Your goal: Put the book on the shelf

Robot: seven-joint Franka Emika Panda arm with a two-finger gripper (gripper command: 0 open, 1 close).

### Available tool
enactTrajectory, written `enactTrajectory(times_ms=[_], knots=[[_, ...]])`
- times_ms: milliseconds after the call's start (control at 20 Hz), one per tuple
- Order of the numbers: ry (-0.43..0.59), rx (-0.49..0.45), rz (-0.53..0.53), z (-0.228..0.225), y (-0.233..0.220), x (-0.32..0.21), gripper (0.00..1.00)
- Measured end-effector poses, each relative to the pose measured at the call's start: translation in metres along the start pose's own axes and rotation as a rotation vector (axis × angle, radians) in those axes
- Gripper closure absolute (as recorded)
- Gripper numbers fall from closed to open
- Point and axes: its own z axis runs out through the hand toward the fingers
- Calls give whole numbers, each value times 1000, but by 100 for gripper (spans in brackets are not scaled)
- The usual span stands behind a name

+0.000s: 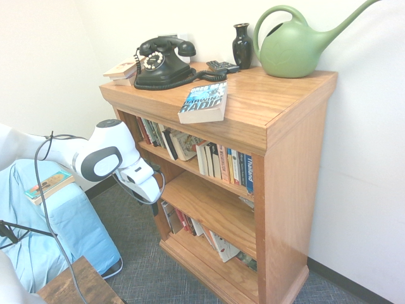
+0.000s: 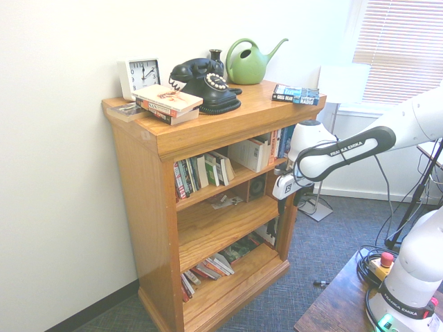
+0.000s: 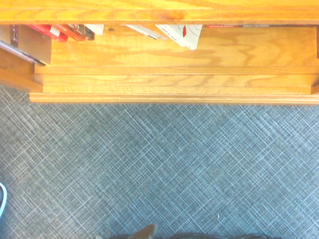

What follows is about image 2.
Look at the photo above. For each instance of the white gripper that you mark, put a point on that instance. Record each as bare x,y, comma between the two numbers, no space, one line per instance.
289,186

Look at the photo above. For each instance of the blue Greg Bear paperback book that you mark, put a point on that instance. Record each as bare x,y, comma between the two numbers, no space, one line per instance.
294,94

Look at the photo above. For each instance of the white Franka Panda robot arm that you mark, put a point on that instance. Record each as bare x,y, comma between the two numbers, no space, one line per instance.
349,152

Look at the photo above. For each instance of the black white cover book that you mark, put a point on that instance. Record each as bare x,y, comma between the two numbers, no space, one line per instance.
270,231

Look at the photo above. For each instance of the orange spine upright book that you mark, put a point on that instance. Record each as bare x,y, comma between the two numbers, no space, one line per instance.
273,147

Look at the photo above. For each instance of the blue Thailand travel book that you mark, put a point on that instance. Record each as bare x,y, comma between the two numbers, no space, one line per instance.
285,141

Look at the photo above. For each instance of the white thick paperback book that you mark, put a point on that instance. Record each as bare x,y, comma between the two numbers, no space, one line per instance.
247,154

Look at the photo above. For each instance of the green cover flat book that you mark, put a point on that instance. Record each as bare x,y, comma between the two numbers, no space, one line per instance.
240,250

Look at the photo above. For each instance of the tan page leaning book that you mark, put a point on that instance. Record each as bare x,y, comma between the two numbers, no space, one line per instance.
230,167

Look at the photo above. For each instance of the black cover leaning book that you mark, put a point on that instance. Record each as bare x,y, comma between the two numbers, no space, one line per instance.
221,167

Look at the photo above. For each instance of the green cover upright book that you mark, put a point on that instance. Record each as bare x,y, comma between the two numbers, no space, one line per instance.
211,171

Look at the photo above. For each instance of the white grey fallen book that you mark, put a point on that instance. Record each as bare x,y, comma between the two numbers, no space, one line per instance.
225,264

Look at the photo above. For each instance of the white spine upright book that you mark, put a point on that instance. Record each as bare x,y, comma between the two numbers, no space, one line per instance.
202,171

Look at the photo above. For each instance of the red white spine book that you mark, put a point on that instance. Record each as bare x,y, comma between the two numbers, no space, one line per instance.
178,181

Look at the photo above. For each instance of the red spine slanted book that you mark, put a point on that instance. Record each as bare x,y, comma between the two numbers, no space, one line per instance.
186,290

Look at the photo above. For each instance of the black red spine book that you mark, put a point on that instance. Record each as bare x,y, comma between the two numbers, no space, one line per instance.
176,119

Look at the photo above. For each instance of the orange spine paperback book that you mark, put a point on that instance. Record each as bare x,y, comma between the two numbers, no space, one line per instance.
159,109

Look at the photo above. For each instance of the cream cover paperback book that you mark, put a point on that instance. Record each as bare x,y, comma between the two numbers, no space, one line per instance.
166,97

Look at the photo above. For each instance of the dark cover thin book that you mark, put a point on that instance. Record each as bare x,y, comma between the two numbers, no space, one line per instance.
124,110

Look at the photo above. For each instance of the small wooden box speaker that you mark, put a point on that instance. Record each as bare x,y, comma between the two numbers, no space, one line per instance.
257,187

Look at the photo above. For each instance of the loose papers and cards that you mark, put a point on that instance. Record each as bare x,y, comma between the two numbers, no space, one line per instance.
226,202

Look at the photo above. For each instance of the wooden oak bookshelf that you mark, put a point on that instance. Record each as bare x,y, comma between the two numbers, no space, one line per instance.
221,224

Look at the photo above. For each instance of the small black floor plug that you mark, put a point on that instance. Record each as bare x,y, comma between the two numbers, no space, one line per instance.
320,283

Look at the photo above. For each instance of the red yellow emergency stop button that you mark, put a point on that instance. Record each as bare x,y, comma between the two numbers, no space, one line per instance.
383,264

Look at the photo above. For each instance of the white shade floor lamp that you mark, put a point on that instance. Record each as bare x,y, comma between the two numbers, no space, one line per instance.
342,83

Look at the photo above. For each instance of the black vintage rotary telephone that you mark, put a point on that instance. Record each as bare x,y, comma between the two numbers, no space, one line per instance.
207,90

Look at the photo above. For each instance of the green plastic watering can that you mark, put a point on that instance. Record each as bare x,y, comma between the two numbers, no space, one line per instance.
247,67

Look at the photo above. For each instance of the small black vase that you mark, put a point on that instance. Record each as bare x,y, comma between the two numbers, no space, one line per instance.
216,58

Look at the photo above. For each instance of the white window blinds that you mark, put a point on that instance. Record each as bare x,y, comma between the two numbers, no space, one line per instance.
401,48

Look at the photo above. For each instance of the white square analog clock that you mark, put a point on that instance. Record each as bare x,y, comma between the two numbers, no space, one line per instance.
142,77

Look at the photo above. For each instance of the black camera tripod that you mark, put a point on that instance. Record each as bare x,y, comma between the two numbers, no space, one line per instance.
410,207

